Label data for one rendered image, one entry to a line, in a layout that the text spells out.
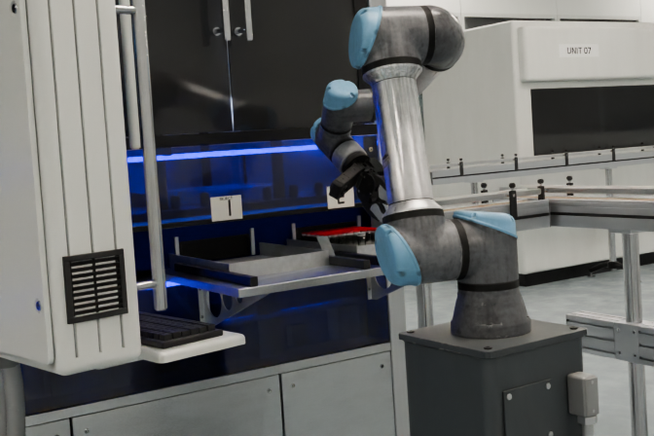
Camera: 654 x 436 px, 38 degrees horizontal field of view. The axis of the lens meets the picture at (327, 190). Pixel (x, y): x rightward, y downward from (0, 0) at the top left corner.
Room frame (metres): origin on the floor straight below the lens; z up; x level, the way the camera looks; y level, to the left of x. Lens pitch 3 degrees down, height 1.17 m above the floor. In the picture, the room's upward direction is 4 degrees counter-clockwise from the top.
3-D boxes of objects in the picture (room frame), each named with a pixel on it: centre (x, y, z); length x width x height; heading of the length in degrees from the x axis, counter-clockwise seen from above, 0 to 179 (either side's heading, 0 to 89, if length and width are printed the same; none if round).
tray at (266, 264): (2.32, 0.21, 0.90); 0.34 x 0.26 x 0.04; 32
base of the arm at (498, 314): (1.81, -0.30, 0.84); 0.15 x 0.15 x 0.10
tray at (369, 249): (2.50, -0.08, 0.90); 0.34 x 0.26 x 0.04; 32
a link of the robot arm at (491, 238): (1.81, -0.29, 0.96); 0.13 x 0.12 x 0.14; 106
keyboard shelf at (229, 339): (1.94, 0.43, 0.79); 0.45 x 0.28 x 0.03; 42
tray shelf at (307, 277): (2.35, 0.02, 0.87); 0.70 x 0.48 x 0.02; 122
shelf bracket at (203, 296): (2.21, 0.23, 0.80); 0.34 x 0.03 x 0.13; 32
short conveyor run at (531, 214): (3.00, -0.40, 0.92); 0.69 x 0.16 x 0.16; 122
